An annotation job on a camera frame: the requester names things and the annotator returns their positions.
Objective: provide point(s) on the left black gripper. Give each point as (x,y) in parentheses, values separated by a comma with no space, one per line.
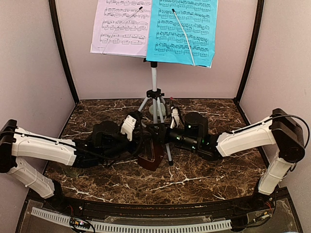
(137,148)

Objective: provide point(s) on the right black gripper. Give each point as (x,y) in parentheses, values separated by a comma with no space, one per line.
(163,133)

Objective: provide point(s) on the brown wooden metronome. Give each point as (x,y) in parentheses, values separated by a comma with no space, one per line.
(151,156)

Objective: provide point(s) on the blue sheet music page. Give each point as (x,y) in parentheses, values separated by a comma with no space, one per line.
(167,43)

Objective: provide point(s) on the purple sheet music page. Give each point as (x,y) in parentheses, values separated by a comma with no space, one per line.
(121,27)

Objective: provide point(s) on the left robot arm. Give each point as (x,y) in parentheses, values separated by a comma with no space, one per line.
(107,142)

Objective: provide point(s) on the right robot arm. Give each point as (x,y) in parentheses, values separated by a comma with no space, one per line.
(279,129)

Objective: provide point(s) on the pale green round dish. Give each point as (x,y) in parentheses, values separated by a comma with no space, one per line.
(163,109)

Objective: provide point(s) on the white perforated music stand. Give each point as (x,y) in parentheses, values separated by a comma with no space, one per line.
(155,93)

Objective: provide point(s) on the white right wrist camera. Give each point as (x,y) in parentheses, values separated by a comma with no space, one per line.
(175,115)

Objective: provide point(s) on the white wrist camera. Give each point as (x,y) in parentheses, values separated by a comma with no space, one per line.
(128,127)
(175,115)

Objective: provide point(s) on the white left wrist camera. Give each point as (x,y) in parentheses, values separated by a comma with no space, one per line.
(128,127)

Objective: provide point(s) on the grey slotted cable duct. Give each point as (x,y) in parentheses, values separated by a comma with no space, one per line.
(113,224)

